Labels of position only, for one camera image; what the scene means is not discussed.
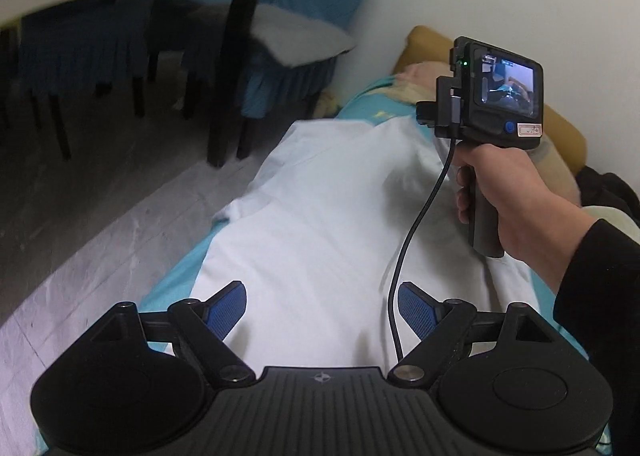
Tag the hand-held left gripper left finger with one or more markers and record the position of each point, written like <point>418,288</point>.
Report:
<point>226,310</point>

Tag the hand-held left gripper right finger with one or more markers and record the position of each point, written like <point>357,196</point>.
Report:
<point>418,312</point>

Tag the white quilt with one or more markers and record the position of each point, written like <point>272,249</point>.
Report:
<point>310,216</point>

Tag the person's right forearm black sleeve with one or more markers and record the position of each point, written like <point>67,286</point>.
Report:
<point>605,316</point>

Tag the person's right hand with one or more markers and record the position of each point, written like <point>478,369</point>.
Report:
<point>520,201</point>

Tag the teal bed sheet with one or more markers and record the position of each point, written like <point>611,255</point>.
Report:
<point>170,286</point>

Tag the mustard yellow pillow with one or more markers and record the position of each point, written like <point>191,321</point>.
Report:
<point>567,138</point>

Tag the dark clothing pile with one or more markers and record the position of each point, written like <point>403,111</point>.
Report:
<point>610,191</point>

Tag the grey seat cushion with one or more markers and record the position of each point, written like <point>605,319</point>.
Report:
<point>300,35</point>

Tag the blue covered dining chair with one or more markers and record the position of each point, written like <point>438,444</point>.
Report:
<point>75,50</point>

